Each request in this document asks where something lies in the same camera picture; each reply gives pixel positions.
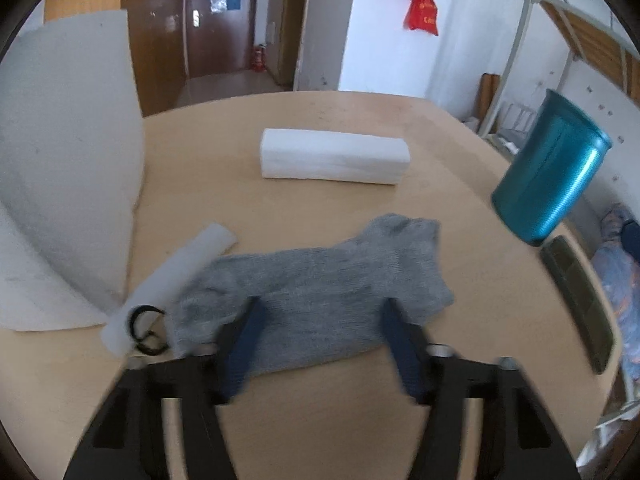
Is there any black hair tie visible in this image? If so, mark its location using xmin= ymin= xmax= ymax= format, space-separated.
xmin=124 ymin=304 xmax=170 ymax=357

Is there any grey sock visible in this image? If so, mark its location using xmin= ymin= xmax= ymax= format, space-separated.
xmin=166 ymin=214 xmax=454 ymax=375

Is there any wooden wardrobe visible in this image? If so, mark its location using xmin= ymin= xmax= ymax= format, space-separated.
xmin=43 ymin=0 xmax=188 ymax=116

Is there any red fire extinguisher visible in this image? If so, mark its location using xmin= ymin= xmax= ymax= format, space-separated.
xmin=252 ymin=44 xmax=266 ymax=73

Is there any teal metal canister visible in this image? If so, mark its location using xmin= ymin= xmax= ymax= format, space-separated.
xmin=491 ymin=90 xmax=612 ymax=246

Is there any metal bunk bed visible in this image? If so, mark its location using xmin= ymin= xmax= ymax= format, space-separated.
xmin=462 ymin=0 xmax=640 ymax=281

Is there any white styrofoam box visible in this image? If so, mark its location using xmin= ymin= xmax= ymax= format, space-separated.
xmin=1 ymin=14 xmax=144 ymax=332

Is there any black smartphone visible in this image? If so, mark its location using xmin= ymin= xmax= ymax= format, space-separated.
xmin=539 ymin=235 xmax=620 ymax=376

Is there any dark brown entrance door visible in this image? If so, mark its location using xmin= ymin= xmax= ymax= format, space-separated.
xmin=186 ymin=0 xmax=256 ymax=78

